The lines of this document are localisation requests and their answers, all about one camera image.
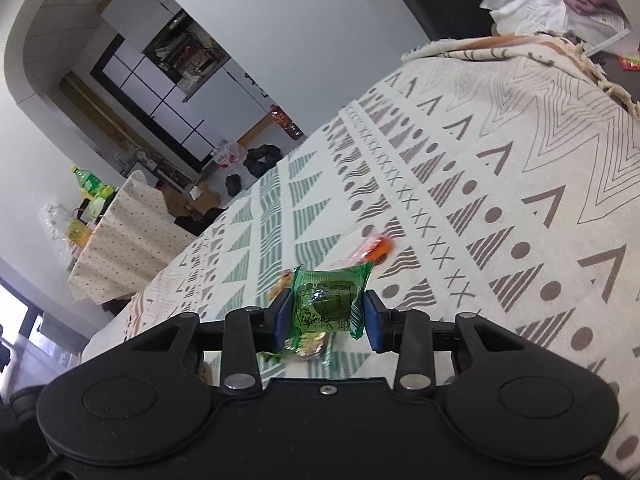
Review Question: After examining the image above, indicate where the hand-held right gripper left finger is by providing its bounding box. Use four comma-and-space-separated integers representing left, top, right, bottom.
120, 287, 294, 393

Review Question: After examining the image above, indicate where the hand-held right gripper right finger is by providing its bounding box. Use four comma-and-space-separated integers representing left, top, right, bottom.
362, 290, 531, 393

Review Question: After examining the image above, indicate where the green round snack packet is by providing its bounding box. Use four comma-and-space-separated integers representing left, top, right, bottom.
292, 261, 375, 339

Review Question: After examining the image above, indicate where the yellow cookie packet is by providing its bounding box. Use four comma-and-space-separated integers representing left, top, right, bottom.
267, 269, 296, 303

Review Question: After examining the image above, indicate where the orange snack packet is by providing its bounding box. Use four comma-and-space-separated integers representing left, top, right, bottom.
345, 234, 396, 267

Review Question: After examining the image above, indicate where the black cloth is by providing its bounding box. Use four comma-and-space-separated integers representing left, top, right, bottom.
172, 207, 226, 236

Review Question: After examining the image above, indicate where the small cardboard box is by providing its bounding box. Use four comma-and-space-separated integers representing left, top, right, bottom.
187, 182, 221, 213

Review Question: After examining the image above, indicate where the table with dotted tablecloth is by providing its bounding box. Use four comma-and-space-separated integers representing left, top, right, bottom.
67, 170, 198, 306

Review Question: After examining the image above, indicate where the pink plastic bag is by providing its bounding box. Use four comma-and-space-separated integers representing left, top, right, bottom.
210, 140, 246, 167

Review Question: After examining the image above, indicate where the white bed sheet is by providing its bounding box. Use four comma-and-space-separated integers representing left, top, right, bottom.
80, 305, 133, 361

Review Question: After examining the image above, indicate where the red bottle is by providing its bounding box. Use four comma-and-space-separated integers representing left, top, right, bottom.
270, 104, 304, 139

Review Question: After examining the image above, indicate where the white kitchen cabinet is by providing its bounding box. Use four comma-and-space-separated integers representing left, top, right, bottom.
190, 55, 273, 171

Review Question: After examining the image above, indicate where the green food container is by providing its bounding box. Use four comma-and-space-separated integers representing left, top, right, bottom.
80, 185, 118, 221

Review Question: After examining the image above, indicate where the yellow drink bottle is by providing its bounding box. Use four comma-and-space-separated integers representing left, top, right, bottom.
40, 204, 93, 248

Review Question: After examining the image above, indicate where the green soda bottle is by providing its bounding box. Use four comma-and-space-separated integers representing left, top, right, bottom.
70, 165, 113, 198

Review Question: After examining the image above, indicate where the black framed glass door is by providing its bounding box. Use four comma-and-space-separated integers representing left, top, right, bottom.
90, 32, 231, 173

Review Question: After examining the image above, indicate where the cluttered kitchen shelf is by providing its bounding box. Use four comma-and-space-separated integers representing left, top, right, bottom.
142, 10, 226, 93

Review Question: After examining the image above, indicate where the white clothes pile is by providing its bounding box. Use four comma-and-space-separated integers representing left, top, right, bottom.
479, 0, 628, 43

